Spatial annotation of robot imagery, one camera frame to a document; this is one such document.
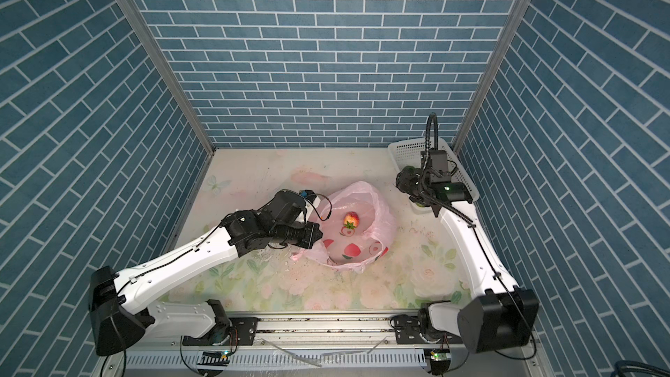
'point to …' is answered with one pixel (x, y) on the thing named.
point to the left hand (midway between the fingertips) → (330, 239)
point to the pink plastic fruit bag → (358, 228)
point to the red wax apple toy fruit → (351, 220)
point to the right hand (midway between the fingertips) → (406, 180)
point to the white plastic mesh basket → (408, 153)
